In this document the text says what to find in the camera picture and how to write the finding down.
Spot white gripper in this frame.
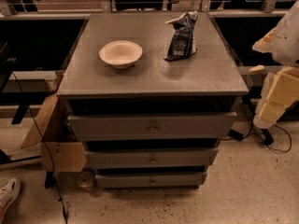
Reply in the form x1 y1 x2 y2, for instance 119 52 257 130
251 27 299 130

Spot grey bottom drawer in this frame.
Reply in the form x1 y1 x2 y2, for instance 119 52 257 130
95 172 207 189

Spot grey drawer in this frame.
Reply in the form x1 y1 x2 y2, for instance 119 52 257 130
86 148 218 169
68 112 236 141
95 172 207 189

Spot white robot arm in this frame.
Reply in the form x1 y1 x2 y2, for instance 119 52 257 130
252 1 299 129

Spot grey top drawer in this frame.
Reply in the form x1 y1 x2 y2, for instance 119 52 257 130
68 112 236 141

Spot grey middle drawer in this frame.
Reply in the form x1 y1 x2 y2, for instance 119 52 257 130
86 148 218 169

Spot grey drawer cabinet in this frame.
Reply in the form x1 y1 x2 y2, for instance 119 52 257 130
57 12 248 175

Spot small yellow foam piece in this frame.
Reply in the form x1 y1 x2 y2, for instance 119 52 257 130
248 64 264 73

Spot black table leg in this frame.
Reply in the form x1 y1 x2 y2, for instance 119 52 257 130
242 95 274 146

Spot black power adapter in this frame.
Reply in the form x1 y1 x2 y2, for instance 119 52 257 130
228 130 244 141

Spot dark blue chip bag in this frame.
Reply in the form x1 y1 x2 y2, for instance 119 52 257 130
164 11 198 62

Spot brown cardboard box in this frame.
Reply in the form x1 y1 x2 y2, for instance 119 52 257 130
21 94 87 172

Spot white sneaker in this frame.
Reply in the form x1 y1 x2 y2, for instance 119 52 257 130
0 178 21 224

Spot black cable right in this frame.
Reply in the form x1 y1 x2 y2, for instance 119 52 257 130
221 119 293 154

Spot black floor cable left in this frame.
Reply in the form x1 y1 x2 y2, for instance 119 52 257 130
10 72 69 224

